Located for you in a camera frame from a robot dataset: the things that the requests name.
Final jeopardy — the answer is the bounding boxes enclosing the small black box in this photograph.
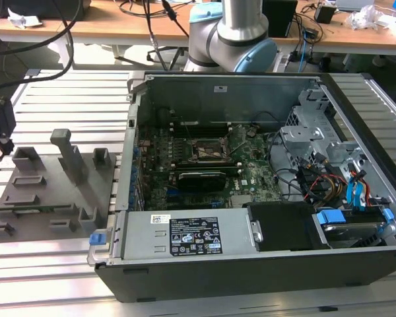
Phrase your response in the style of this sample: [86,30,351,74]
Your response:
[313,3,337,24]

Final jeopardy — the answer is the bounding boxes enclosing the clear plastic bag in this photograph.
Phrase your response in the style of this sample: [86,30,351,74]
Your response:
[345,5,389,31]

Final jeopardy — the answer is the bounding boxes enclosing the metal locking lever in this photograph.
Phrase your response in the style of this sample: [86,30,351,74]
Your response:
[180,116,194,141]

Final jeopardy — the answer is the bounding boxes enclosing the blue case latch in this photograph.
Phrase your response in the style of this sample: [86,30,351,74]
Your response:
[89,231,107,247]

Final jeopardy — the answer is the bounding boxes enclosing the black plastic shroud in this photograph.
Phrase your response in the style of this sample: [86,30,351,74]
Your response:
[246,200,329,254]

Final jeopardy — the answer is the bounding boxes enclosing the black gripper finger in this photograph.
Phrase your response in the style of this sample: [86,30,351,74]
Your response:
[0,98,17,156]

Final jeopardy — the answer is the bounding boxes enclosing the black graphics card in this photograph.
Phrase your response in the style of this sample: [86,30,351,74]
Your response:
[175,168,228,193]

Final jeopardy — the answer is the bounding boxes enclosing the blue SATA cable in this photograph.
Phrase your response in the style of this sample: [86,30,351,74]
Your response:
[356,171,370,212]
[345,180,359,212]

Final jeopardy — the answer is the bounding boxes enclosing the silver chipset heatsink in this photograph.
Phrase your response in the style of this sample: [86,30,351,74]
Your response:
[231,194,252,209]

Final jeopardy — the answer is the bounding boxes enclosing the grey parts rack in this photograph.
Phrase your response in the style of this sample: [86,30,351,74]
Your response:
[0,127,119,244]

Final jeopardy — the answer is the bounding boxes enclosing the black PC case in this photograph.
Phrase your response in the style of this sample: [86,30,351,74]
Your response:
[86,70,396,304]

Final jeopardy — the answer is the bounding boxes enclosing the wooden desk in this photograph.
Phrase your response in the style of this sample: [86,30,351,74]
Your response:
[0,0,199,72]
[277,0,396,72]

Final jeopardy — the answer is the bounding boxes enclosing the silver power supply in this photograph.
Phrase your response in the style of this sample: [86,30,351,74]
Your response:
[118,208,253,264]

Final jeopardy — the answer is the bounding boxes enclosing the hard disk blue carrier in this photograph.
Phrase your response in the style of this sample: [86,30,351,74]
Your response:
[315,207,396,249]

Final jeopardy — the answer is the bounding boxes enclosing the silver metal drive cage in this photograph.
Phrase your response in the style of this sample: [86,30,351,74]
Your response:
[279,87,376,186]

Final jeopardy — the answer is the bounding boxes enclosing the crumpled white paper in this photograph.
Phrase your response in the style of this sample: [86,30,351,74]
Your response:
[7,8,44,28]

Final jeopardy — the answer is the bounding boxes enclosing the black cable with plug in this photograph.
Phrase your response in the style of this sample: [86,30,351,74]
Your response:
[160,0,191,37]

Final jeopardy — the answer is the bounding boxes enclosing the CPU socket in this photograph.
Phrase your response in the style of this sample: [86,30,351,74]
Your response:
[188,135,234,165]

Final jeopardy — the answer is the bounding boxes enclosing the long black gripper cable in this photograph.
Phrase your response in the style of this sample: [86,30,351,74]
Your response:
[0,0,93,96]

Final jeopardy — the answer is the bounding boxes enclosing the green motherboard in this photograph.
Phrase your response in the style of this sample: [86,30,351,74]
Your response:
[135,122,298,211]

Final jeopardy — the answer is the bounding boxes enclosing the black bag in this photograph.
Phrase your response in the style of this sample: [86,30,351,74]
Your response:
[0,0,86,19]

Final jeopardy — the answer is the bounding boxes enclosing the red yellow power wires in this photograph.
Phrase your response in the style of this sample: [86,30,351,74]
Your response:
[302,170,349,201]

